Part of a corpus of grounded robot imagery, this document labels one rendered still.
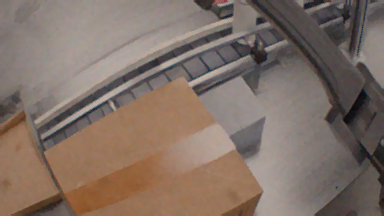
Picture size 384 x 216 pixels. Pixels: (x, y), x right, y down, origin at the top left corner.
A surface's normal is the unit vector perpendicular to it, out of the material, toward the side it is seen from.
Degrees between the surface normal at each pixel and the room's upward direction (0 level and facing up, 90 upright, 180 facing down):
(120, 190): 0
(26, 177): 0
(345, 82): 42
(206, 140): 0
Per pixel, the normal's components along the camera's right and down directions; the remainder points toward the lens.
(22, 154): 0.03, -0.54
